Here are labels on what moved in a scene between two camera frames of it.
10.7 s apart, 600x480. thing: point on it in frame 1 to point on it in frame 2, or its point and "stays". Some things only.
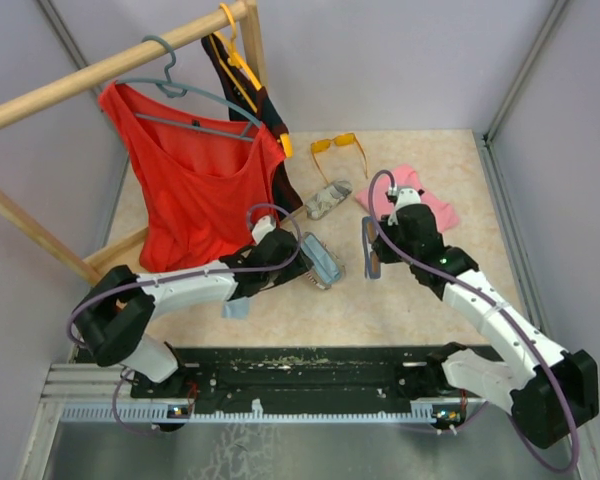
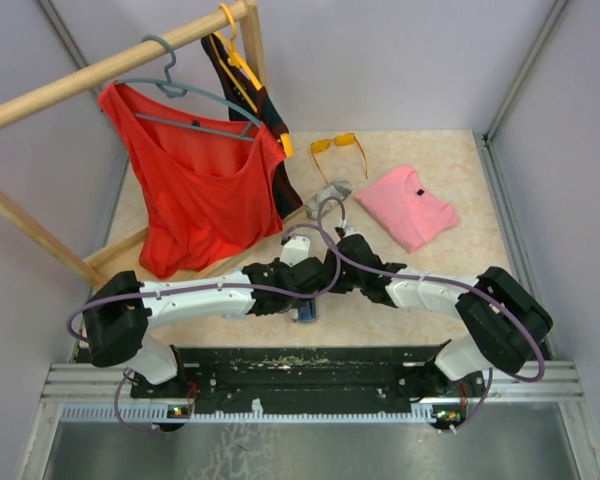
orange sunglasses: [339, 140] stays
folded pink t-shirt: [406, 177] stays
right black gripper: [384, 254] to [330, 258]
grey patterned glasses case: [332, 194] stays
